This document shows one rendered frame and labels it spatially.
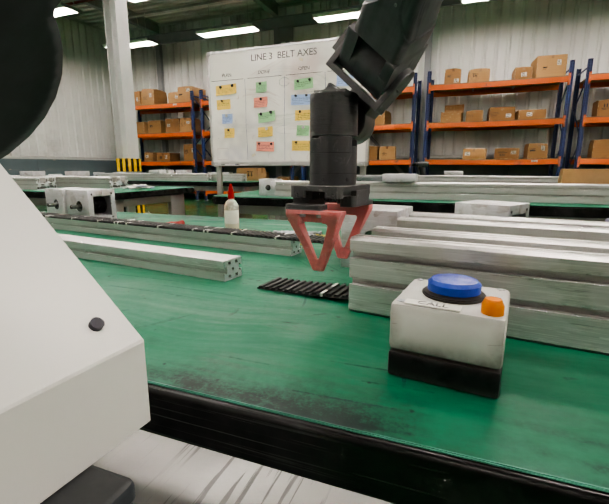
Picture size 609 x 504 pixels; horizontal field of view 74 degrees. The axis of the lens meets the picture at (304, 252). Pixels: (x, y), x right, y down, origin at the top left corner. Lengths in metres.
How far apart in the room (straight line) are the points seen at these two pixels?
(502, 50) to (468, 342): 11.07
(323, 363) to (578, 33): 11.31
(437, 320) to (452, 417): 0.06
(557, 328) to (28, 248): 0.42
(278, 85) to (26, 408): 3.60
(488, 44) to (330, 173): 10.92
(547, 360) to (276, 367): 0.23
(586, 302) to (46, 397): 0.40
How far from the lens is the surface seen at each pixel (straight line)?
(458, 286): 0.33
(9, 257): 0.28
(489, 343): 0.31
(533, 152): 10.15
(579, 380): 0.39
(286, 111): 3.69
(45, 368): 0.24
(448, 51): 11.35
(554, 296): 0.43
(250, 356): 0.36
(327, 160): 0.48
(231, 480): 1.11
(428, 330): 0.32
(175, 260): 0.65
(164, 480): 1.14
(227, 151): 3.94
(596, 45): 11.54
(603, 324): 0.44
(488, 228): 0.61
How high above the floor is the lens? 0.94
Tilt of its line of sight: 12 degrees down
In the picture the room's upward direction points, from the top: straight up
